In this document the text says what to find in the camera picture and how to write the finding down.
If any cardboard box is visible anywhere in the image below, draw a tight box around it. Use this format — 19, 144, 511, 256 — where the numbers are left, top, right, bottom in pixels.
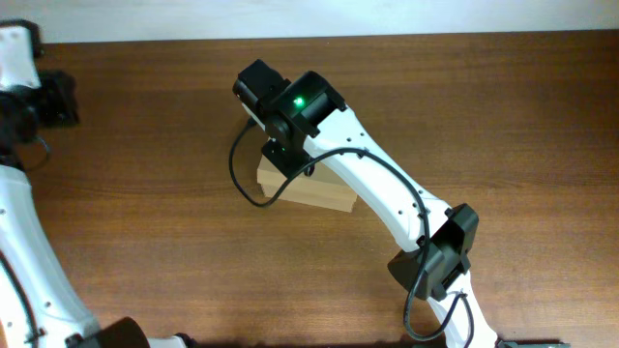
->
257, 157, 358, 213

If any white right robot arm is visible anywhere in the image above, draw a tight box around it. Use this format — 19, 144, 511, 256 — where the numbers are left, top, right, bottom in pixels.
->
232, 60, 499, 347

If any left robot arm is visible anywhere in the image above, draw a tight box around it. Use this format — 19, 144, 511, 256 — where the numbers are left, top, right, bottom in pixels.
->
1, 19, 196, 348

